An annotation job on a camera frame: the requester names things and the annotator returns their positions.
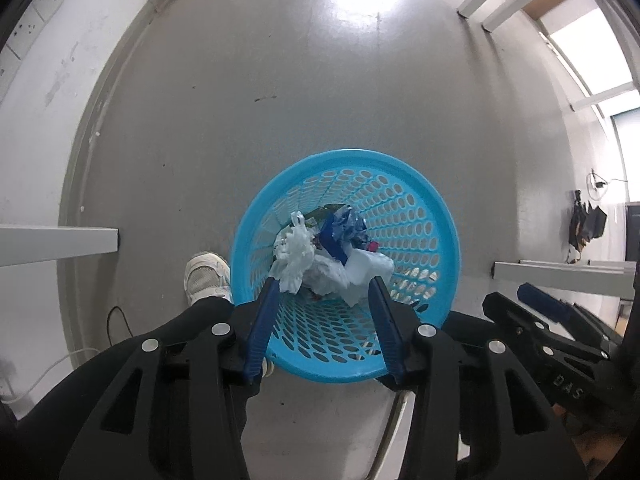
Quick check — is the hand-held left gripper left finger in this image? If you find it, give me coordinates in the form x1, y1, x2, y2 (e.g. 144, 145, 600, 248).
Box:
59, 276, 282, 480

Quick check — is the black bag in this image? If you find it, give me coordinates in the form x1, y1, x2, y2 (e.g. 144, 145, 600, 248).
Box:
567, 189, 608, 264

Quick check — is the white power strip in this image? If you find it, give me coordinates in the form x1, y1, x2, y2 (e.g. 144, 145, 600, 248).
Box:
0, 0, 68, 92

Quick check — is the white cable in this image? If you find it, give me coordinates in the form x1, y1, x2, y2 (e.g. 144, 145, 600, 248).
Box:
10, 347, 98, 405

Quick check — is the black cable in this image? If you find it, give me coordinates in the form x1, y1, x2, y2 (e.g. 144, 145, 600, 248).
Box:
106, 306, 135, 348

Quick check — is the zip bag with paper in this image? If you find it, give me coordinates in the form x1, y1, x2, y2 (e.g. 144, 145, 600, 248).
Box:
302, 250, 395, 307

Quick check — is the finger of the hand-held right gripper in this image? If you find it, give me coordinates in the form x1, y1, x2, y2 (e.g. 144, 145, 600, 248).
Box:
517, 282, 626, 348
482, 291, 611, 361

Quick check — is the blue plastic waste basket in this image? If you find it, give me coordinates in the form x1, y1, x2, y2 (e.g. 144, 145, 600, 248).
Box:
230, 148, 461, 383

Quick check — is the blue plastic bag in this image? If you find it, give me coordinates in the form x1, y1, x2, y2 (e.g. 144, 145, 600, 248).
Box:
317, 206, 373, 266

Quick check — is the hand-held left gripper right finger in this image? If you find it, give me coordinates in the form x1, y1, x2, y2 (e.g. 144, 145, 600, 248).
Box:
367, 275, 590, 480

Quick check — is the translucent white plastic bag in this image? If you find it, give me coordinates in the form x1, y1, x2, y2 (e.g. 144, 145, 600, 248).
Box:
270, 211, 317, 295

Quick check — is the white sneaker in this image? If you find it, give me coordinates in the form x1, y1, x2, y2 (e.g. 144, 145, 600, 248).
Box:
185, 254, 233, 307

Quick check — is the white metal table frame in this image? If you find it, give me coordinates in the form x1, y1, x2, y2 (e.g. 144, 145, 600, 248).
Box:
457, 0, 640, 111

